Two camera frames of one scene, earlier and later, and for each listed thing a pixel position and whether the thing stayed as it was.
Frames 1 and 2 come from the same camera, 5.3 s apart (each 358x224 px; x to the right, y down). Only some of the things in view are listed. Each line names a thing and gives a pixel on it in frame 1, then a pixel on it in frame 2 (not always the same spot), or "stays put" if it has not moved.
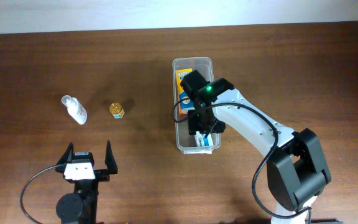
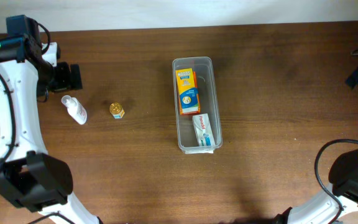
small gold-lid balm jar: x=116 y=109 stays put
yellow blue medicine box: x=186 y=104 stays put
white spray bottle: x=75 y=109 stays put
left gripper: x=104 y=175 → x=66 y=81
